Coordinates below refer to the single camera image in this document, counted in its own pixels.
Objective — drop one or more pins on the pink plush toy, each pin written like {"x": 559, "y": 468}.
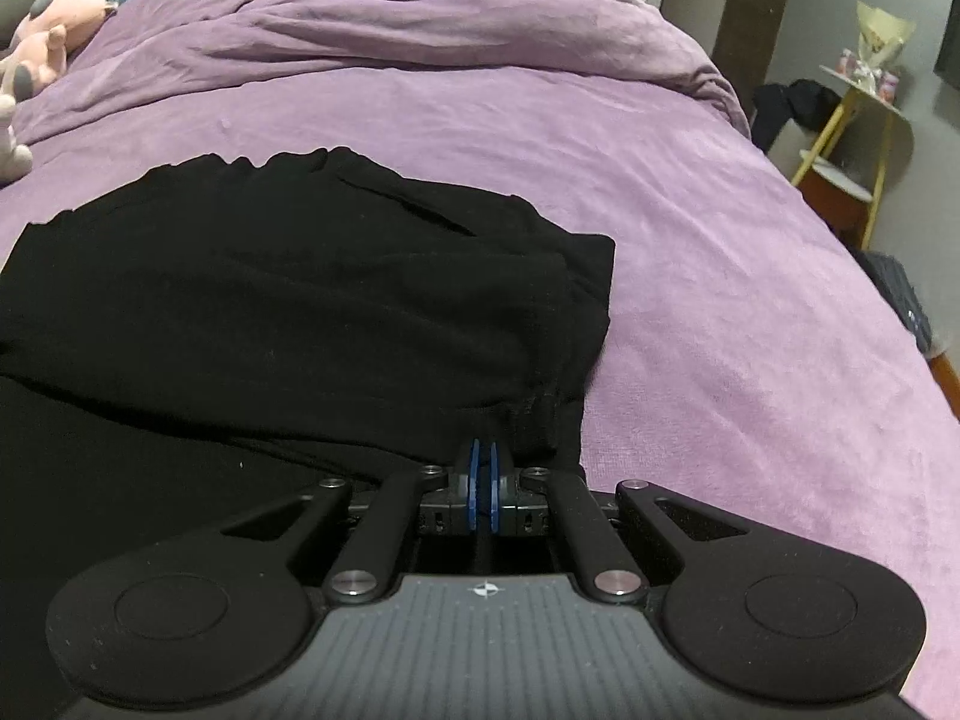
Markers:
{"x": 56, "y": 30}

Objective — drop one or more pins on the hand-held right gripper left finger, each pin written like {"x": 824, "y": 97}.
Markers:
{"x": 472, "y": 481}

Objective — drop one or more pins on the dark checked cloth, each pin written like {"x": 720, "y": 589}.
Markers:
{"x": 896, "y": 292}

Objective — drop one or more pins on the dark wooden pillar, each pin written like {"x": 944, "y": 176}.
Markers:
{"x": 754, "y": 15}

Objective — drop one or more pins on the small pink figurine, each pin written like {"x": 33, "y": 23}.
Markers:
{"x": 849, "y": 62}
{"x": 891, "y": 86}

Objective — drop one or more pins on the dark wall screen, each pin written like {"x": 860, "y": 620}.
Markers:
{"x": 949, "y": 49}

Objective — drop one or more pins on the yellow side table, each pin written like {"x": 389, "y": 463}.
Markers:
{"x": 889, "y": 120}

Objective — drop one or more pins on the white plush toy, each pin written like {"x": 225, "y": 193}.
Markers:
{"x": 11, "y": 150}

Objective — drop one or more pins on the purple blanket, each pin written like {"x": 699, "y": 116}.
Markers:
{"x": 712, "y": 300}

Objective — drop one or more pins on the brown box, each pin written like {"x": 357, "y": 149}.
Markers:
{"x": 832, "y": 210}

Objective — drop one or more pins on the dark clothes heap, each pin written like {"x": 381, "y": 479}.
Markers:
{"x": 799, "y": 106}

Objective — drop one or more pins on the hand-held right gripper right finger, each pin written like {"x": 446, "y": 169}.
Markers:
{"x": 494, "y": 481}

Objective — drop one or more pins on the black pants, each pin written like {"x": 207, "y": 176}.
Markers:
{"x": 285, "y": 315}

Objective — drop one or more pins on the cream wrapped bouquet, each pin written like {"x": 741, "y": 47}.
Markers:
{"x": 881, "y": 34}

